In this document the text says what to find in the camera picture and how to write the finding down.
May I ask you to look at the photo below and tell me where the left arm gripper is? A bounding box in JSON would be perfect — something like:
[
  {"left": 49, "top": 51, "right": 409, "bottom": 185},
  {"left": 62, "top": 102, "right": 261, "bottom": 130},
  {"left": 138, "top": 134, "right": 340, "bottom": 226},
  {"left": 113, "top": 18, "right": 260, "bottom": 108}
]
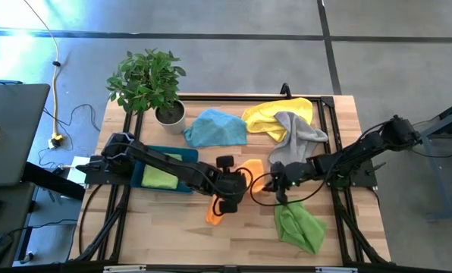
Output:
[{"left": 211, "top": 154, "right": 249, "bottom": 215}]

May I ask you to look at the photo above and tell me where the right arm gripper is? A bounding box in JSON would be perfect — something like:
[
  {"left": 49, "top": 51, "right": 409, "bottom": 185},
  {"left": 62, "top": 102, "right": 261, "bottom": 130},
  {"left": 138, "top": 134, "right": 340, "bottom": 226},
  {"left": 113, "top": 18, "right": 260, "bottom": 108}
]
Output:
[{"left": 262, "top": 162, "right": 316, "bottom": 206}]

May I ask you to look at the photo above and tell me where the orange microfiber towel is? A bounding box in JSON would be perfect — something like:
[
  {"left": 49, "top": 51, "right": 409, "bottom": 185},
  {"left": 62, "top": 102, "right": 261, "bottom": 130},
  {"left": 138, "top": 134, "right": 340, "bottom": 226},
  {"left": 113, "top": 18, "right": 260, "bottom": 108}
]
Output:
[{"left": 205, "top": 158, "right": 265, "bottom": 228}]

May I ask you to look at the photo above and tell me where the green microfiber towel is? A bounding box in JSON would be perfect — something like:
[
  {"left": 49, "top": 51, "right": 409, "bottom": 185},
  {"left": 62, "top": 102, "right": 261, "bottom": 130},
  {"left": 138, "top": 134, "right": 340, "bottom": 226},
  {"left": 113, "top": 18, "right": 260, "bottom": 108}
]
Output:
[{"left": 274, "top": 200, "right": 328, "bottom": 256}]

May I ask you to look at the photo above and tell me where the teal plastic bin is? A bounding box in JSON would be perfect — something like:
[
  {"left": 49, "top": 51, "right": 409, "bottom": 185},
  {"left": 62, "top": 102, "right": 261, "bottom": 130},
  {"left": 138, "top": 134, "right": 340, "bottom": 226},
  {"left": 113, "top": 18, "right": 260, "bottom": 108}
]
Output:
[{"left": 130, "top": 145, "right": 199, "bottom": 195}]

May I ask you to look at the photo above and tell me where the grey microfiber towel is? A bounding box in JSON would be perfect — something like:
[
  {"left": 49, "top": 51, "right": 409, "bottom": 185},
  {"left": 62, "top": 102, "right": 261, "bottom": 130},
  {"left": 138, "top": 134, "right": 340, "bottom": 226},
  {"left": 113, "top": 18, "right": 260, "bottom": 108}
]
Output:
[{"left": 267, "top": 111, "right": 329, "bottom": 166}]

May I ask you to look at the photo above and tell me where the blue microfiber towel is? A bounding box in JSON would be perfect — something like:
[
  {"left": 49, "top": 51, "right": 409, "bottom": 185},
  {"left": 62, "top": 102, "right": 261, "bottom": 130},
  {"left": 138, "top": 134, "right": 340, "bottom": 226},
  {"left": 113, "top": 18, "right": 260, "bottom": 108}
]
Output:
[{"left": 183, "top": 108, "right": 249, "bottom": 149}]

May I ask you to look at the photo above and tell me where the lime microfiber towel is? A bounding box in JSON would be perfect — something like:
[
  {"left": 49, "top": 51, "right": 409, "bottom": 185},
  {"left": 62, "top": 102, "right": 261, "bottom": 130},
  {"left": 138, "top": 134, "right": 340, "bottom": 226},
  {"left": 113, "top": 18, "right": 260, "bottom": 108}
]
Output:
[{"left": 140, "top": 152, "right": 184, "bottom": 190}]

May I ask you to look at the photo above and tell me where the yellow microfiber towel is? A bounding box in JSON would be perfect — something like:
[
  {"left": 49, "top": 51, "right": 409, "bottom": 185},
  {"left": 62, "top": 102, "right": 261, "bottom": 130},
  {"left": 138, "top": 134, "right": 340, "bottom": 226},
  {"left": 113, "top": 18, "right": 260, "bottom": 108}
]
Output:
[{"left": 240, "top": 97, "right": 314, "bottom": 144}]

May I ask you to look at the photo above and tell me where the white plant pot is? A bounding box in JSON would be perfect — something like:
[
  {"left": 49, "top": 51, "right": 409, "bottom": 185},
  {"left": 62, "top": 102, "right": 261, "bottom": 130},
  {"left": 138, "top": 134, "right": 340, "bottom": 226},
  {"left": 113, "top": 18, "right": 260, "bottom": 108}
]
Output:
[{"left": 153, "top": 99, "right": 187, "bottom": 136}]

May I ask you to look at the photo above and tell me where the black clamp hook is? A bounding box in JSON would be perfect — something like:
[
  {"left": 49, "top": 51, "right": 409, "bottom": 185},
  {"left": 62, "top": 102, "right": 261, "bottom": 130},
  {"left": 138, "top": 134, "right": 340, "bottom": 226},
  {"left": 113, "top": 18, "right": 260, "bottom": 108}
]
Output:
[{"left": 279, "top": 82, "right": 293, "bottom": 100}]

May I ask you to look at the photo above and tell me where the green leafy plant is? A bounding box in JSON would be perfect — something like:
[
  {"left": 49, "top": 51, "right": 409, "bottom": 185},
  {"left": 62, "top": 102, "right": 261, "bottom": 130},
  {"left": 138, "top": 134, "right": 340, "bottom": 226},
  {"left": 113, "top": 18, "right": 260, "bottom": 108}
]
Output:
[{"left": 105, "top": 48, "right": 187, "bottom": 117}]

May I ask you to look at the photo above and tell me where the white power socket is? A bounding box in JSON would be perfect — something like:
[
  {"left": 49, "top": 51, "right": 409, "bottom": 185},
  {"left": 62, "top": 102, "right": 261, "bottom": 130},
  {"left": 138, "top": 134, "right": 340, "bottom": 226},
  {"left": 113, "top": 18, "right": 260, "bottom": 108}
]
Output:
[{"left": 47, "top": 134, "right": 66, "bottom": 149}]

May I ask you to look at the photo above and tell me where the grey laptop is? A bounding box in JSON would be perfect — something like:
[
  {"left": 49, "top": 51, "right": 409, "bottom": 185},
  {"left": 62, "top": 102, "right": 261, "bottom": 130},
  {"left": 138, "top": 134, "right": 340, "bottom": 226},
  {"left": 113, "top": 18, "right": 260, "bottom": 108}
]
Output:
[{"left": 0, "top": 83, "right": 52, "bottom": 187}]

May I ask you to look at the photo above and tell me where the black desk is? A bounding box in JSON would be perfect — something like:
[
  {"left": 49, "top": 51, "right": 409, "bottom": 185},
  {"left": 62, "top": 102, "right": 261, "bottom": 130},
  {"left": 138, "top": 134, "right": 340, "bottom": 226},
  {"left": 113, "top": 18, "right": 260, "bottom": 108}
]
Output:
[{"left": 0, "top": 162, "right": 86, "bottom": 268}]

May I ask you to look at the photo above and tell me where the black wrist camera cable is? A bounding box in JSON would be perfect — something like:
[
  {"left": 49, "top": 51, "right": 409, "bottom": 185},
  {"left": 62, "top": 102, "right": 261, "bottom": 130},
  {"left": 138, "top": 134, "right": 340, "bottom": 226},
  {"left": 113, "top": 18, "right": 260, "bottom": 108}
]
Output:
[
  {"left": 250, "top": 172, "right": 328, "bottom": 208},
  {"left": 212, "top": 165, "right": 255, "bottom": 218}
]

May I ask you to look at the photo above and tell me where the black aluminium frame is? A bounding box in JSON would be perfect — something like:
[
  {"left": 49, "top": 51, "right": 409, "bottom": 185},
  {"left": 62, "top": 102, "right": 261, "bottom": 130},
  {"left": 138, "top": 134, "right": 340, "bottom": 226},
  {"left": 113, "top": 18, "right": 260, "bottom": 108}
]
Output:
[{"left": 69, "top": 93, "right": 392, "bottom": 273}]

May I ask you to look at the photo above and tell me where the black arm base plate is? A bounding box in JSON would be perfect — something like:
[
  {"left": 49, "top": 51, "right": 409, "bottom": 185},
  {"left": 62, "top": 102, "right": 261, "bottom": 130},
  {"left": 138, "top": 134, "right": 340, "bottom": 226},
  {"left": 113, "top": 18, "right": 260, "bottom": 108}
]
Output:
[
  {"left": 322, "top": 157, "right": 378, "bottom": 189},
  {"left": 84, "top": 154, "right": 136, "bottom": 187}
]

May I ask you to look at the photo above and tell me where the white frame bracket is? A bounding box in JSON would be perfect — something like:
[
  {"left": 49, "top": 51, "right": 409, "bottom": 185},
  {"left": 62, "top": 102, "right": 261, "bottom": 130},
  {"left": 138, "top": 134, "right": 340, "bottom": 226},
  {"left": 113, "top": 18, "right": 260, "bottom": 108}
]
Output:
[
  {"left": 103, "top": 265, "right": 147, "bottom": 273},
  {"left": 315, "top": 266, "right": 358, "bottom": 273}
]

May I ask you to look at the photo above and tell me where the curved black cable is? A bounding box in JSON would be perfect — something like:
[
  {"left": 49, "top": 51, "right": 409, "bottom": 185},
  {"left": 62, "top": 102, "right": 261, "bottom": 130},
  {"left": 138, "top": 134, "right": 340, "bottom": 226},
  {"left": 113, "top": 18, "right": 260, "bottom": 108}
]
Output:
[{"left": 77, "top": 184, "right": 98, "bottom": 256}]

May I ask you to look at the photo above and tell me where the thin black floor cable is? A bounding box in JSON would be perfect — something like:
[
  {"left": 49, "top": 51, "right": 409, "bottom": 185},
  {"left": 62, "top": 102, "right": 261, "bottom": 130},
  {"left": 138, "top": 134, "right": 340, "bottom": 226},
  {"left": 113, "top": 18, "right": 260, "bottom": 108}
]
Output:
[
  {"left": 402, "top": 117, "right": 452, "bottom": 159},
  {"left": 38, "top": 102, "right": 102, "bottom": 168}
]

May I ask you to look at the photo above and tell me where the grey metal table frame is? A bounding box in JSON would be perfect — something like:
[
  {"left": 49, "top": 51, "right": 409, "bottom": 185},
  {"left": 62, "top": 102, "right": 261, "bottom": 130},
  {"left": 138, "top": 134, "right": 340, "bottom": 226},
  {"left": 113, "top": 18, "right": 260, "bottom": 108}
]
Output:
[{"left": 406, "top": 95, "right": 452, "bottom": 224}]

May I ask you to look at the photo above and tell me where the yellow extension cable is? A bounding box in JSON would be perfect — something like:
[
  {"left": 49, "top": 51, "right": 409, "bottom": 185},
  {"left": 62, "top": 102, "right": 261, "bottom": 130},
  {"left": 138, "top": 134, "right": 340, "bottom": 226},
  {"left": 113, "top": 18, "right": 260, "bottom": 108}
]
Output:
[{"left": 23, "top": 0, "right": 64, "bottom": 147}]

